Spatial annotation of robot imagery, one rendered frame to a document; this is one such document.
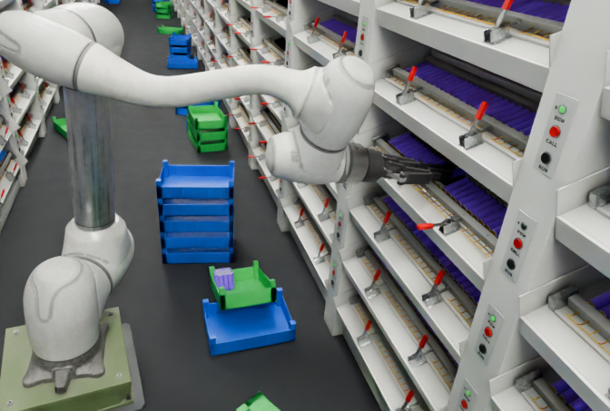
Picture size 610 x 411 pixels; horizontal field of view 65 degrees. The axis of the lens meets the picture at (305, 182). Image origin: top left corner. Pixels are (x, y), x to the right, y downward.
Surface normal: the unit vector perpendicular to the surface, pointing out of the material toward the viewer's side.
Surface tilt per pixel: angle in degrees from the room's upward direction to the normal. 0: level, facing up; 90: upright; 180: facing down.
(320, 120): 105
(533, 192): 90
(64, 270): 5
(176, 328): 0
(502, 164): 20
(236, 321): 0
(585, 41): 90
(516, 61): 110
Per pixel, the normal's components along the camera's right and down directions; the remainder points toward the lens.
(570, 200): 0.30, 0.46
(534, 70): -0.92, 0.37
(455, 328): -0.25, -0.81
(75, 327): 0.73, 0.35
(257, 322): 0.07, -0.89
